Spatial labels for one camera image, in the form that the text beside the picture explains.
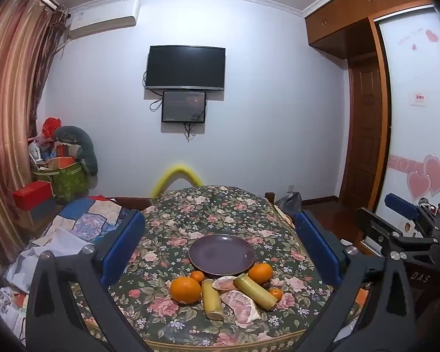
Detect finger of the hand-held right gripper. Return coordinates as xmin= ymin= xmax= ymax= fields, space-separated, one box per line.
xmin=355 ymin=207 xmax=440 ymax=262
xmin=384 ymin=192 xmax=431 ymax=228

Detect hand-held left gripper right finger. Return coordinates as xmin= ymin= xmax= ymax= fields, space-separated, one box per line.
xmin=293 ymin=210 xmax=422 ymax=352

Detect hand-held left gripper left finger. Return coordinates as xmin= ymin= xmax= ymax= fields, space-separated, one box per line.
xmin=25 ymin=209 xmax=153 ymax=352

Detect large orange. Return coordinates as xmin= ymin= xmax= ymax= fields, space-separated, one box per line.
xmin=248 ymin=263 xmax=274 ymax=285
xmin=170 ymin=277 xmax=202 ymax=304

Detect yellow sugar cane piece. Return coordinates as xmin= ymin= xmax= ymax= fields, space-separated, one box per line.
xmin=234 ymin=274 xmax=278 ymax=310
xmin=201 ymin=279 xmax=225 ymax=320

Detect purple ceramic plate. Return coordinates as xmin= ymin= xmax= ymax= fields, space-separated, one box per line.
xmin=188 ymin=235 xmax=256 ymax=279

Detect peeled pink pomelo segment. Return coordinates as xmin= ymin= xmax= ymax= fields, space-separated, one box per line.
xmin=213 ymin=276 xmax=239 ymax=291
xmin=220 ymin=290 xmax=262 ymax=324

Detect blue patchwork quilt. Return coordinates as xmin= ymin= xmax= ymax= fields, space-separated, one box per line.
xmin=40 ymin=196 xmax=133 ymax=250

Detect grey fabric bag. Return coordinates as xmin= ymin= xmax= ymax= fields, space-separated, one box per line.
xmin=275 ymin=192 xmax=303 ymax=215

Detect white crumpled cloth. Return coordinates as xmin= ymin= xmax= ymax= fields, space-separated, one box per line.
xmin=5 ymin=227 xmax=96 ymax=294

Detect frosted heart-print sliding door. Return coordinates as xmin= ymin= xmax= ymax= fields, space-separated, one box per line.
xmin=373 ymin=5 xmax=440 ymax=221

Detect green patterned storage bag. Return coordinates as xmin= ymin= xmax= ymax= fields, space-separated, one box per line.
xmin=31 ymin=161 xmax=89 ymax=203

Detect brown wooden door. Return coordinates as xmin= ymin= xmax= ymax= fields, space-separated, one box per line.
xmin=346 ymin=54 xmax=385 ymax=199

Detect grey blue box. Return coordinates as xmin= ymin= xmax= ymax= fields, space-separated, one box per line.
xmin=26 ymin=196 xmax=57 ymax=224

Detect floral green tablecloth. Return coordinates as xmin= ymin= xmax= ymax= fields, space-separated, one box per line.
xmin=68 ymin=186 xmax=367 ymax=352

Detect grey plush pillow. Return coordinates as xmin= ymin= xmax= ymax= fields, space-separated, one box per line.
xmin=53 ymin=125 xmax=99 ymax=177

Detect red cardboard box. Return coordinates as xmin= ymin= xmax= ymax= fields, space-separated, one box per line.
xmin=13 ymin=181 xmax=54 ymax=209

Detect red plastic bag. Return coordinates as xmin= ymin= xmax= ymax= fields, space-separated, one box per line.
xmin=42 ymin=117 xmax=63 ymax=138

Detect striped brown curtain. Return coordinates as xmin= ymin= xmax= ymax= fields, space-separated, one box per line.
xmin=0 ymin=0 xmax=68 ymax=265

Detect wooden overhead cabinet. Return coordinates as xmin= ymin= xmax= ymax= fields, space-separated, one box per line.
xmin=304 ymin=0 xmax=438 ymax=59

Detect white air conditioner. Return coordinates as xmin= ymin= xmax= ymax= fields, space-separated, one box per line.
xmin=67 ymin=0 xmax=141 ymax=39

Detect brown wooden bed frame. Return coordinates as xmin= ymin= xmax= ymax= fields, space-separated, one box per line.
xmin=104 ymin=191 xmax=279 ymax=211

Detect black television cable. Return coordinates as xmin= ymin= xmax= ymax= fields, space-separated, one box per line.
xmin=143 ymin=70 xmax=164 ymax=111

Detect small black wall monitor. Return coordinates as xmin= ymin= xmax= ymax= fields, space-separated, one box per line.
xmin=161 ymin=90 xmax=207 ymax=124

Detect black wall television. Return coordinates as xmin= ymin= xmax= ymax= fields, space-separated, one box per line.
xmin=145 ymin=45 xmax=226 ymax=92

